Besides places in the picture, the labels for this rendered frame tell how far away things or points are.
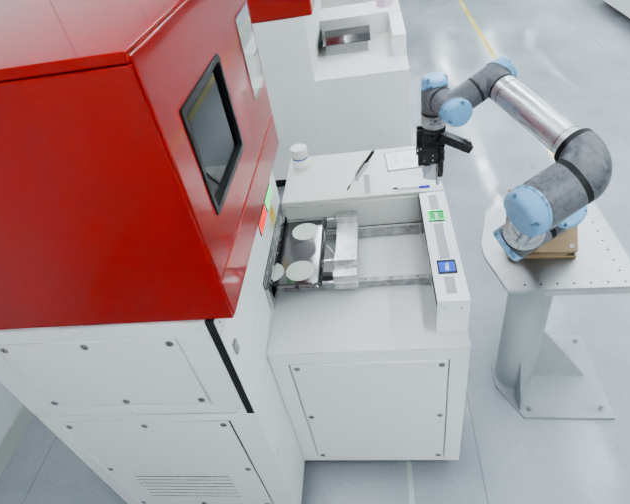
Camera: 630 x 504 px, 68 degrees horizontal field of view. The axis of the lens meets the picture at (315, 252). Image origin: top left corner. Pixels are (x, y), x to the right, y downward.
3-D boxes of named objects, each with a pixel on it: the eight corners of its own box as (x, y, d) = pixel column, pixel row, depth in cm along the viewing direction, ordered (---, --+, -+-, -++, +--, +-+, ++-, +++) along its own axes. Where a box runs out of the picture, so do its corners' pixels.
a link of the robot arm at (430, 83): (428, 84, 128) (415, 74, 134) (428, 121, 135) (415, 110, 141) (455, 77, 129) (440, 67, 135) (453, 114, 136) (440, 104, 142)
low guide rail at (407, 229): (291, 242, 187) (290, 237, 185) (292, 239, 189) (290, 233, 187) (419, 233, 180) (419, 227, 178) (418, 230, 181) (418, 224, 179)
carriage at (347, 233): (334, 290, 160) (333, 284, 158) (338, 223, 187) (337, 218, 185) (358, 288, 159) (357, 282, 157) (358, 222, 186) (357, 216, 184)
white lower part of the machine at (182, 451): (139, 518, 197) (34, 418, 143) (191, 356, 258) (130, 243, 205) (304, 521, 186) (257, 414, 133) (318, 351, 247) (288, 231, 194)
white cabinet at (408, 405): (308, 470, 201) (266, 356, 148) (321, 302, 273) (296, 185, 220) (462, 470, 191) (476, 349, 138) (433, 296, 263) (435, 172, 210)
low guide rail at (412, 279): (283, 292, 167) (282, 286, 165) (284, 288, 169) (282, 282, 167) (426, 283, 160) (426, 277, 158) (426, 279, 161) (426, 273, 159)
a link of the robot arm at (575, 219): (584, 216, 146) (601, 212, 133) (546, 240, 149) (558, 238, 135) (561, 185, 148) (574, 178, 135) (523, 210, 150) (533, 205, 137)
